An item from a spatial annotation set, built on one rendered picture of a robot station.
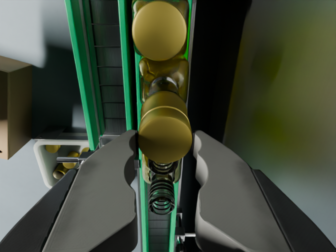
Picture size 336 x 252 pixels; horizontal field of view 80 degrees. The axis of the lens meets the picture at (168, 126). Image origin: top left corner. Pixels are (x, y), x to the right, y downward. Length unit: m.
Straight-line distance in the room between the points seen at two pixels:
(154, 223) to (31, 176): 0.45
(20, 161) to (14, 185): 0.12
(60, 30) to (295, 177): 0.56
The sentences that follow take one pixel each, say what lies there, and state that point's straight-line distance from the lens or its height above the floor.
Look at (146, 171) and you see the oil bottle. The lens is 0.27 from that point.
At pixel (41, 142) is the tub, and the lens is 0.62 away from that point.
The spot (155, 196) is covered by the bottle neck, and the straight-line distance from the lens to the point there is 0.23.
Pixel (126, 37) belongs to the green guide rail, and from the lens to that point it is 0.34.
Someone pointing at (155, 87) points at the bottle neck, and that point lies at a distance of 0.18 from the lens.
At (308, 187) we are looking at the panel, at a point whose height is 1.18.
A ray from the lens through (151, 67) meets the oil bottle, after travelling 0.21.
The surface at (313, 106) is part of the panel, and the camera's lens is 0.20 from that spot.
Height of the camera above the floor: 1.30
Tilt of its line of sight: 62 degrees down
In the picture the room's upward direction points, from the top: 177 degrees clockwise
